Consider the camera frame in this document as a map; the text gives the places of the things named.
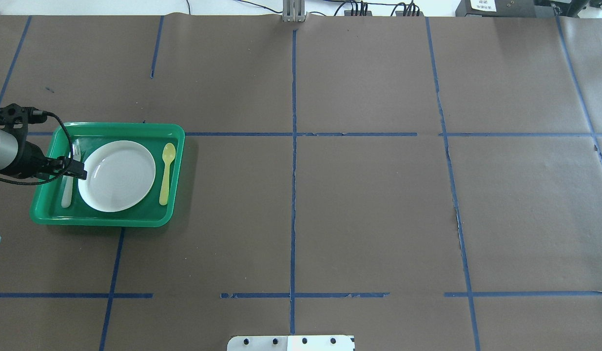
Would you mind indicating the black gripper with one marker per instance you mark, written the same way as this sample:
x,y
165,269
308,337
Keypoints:
x,y
28,159

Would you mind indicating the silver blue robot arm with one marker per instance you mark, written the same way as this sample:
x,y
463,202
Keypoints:
x,y
41,177

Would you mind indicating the white round plate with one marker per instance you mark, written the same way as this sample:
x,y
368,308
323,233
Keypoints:
x,y
119,175

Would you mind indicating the green plastic tray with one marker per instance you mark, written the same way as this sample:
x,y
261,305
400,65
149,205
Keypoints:
x,y
148,213

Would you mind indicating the yellow plastic spoon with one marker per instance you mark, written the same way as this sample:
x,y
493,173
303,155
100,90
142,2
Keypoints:
x,y
168,156

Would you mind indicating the black power strip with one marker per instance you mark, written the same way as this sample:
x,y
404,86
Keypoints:
x,y
400,9

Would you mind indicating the black equipment box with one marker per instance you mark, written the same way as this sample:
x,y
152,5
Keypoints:
x,y
504,9

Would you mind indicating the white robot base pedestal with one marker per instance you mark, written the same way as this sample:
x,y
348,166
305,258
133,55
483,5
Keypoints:
x,y
292,343

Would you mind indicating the aluminium frame post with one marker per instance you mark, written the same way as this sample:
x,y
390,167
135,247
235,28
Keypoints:
x,y
294,11

